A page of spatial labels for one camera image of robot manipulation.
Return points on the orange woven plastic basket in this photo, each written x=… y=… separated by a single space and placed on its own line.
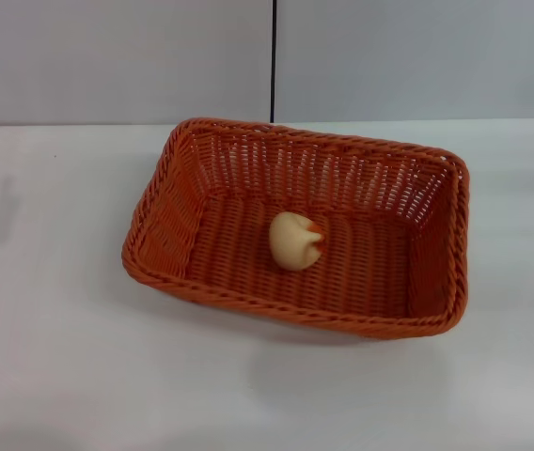
x=229 y=263

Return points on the cream toy bun orange top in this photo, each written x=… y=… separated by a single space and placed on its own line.
x=290 y=242

